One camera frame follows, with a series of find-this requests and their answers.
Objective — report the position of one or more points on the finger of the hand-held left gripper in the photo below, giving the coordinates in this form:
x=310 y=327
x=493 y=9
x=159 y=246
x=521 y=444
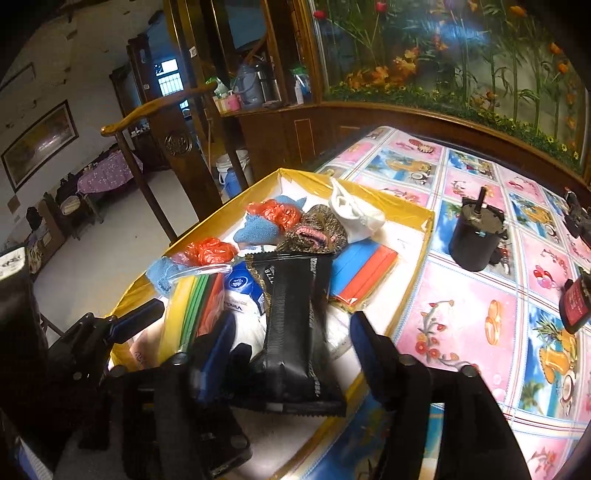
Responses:
x=136 y=321

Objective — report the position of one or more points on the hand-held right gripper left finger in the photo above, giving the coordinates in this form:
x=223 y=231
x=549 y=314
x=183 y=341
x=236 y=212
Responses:
x=214 y=360

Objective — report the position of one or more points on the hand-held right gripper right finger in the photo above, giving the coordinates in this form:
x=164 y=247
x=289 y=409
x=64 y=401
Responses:
x=369 y=360

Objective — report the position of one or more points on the zip bag of coloured sheets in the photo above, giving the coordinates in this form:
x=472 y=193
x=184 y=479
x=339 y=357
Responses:
x=364 y=272
x=189 y=314

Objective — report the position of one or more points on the blue cloth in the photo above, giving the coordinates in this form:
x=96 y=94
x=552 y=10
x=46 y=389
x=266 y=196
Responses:
x=254 y=233
x=164 y=274

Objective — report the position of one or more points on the blue floral tissue pack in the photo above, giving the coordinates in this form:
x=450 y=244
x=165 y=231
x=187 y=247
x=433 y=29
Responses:
x=244 y=288

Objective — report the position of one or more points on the black snack packet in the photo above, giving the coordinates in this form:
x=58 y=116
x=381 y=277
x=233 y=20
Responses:
x=291 y=332

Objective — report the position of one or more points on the red plastic bag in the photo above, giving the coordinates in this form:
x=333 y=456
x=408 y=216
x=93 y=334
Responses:
x=210 y=251
x=277 y=214

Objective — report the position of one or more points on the white foam box yellow tape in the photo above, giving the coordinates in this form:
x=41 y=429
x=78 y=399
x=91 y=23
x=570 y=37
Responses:
x=406 y=235

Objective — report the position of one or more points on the brown speckled knitted bundle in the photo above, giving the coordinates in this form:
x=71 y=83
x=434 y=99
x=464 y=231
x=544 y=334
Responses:
x=314 y=226

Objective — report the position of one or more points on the white plastic bag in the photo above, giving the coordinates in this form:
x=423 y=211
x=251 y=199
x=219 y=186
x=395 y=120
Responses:
x=355 y=207

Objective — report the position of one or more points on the table with purple cloth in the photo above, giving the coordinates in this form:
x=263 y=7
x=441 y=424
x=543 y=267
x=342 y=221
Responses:
x=108 y=173

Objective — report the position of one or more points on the black motor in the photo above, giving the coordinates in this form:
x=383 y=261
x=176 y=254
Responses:
x=475 y=235

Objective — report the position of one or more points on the blue plastic bottle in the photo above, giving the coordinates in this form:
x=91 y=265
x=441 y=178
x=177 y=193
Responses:
x=232 y=182

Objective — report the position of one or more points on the wooden chair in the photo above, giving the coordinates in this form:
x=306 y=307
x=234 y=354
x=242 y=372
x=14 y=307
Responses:
x=180 y=152

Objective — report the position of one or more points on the white bucket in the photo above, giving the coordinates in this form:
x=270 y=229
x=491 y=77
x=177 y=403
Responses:
x=240 y=159

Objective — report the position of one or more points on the red black canister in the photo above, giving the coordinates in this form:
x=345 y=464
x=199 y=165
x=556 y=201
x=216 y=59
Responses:
x=576 y=304

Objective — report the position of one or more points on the wooden cabinet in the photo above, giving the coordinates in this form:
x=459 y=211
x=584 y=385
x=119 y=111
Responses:
x=277 y=134

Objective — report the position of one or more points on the pink cup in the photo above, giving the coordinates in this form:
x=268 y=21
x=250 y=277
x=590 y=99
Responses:
x=231 y=104

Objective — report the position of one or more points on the black metal tool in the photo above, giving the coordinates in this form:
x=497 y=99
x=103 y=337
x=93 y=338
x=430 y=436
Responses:
x=577 y=214

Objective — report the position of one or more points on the blue kettle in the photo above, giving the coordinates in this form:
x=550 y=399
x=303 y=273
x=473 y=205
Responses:
x=247 y=87

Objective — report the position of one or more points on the dark thermos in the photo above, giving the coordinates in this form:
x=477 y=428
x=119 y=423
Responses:
x=270 y=83

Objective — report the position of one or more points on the white bottle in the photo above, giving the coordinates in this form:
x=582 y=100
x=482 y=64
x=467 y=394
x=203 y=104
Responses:
x=298 y=91

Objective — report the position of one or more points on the flower-painted glass tank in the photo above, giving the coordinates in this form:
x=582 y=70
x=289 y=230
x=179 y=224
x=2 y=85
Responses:
x=452 y=60

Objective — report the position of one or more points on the framed wall picture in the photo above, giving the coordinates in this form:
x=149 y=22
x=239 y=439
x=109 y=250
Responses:
x=39 y=143

